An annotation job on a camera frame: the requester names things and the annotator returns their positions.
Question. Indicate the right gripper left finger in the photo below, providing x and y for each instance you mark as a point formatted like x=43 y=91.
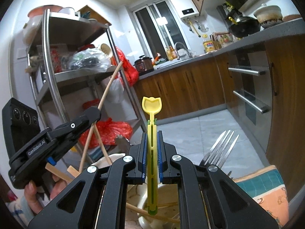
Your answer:
x=97 y=197

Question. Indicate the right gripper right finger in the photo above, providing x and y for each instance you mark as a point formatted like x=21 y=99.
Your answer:
x=208 y=198

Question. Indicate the wooden kitchen cabinets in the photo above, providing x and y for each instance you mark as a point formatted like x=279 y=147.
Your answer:
x=207 y=83

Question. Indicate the kitchen faucet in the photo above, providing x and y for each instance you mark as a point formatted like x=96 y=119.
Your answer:
x=182 y=50

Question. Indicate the person's left hand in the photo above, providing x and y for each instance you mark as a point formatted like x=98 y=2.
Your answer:
x=32 y=197

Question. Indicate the wooden spatula in left jar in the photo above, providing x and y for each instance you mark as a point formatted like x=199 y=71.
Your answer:
x=71 y=170

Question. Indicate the white double ceramic utensil jar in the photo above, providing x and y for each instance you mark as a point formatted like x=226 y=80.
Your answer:
x=136 y=194

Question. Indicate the silver metal fork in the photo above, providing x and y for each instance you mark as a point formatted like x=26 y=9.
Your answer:
x=220 y=150

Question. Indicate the printed beige teal tablecloth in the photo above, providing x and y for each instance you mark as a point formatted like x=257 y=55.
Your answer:
x=267 y=188

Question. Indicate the red plastic bag lower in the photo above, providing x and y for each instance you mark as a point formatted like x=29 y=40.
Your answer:
x=108 y=131

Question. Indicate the stainless steel shelf rack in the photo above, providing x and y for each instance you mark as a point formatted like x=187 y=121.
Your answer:
x=74 y=32

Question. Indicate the clear plastic bag on shelf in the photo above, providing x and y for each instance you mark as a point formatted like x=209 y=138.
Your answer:
x=92 y=58

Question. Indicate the dark rice cooker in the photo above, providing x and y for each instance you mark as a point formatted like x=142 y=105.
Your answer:
x=144 y=65

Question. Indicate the yellow cooking oil bottle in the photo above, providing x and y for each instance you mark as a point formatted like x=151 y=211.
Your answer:
x=208 y=44

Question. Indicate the black wok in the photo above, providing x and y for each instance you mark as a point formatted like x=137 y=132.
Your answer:
x=244 y=26

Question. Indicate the white ceramic casserole pot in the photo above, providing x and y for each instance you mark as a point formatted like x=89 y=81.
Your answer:
x=269 y=16

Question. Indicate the white water heater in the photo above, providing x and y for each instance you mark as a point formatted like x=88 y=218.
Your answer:
x=185 y=8

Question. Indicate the built-in oven with handles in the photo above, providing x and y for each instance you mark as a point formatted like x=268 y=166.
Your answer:
x=253 y=93

